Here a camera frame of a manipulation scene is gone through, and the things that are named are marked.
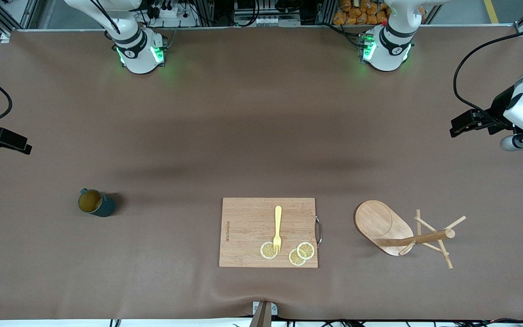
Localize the wooden cutting board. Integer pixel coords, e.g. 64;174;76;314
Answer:
219;197;319;268

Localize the grey metal camera mount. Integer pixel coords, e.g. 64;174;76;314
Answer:
252;301;278;327

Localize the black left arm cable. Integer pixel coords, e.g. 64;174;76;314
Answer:
452;28;523;124

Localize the white power strip with plugs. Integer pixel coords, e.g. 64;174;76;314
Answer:
146;0;198;28

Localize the wooden mug rack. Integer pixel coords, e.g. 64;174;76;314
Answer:
355;200;467;269

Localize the teal cup yellow inside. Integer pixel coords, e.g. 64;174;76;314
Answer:
78;188;117;218

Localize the yellow plastic fork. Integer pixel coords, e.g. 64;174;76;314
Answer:
273;205;283;254

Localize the white socket row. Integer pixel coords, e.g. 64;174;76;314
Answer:
242;16;301;27

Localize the brown table mat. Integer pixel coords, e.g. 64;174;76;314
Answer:
0;25;523;321

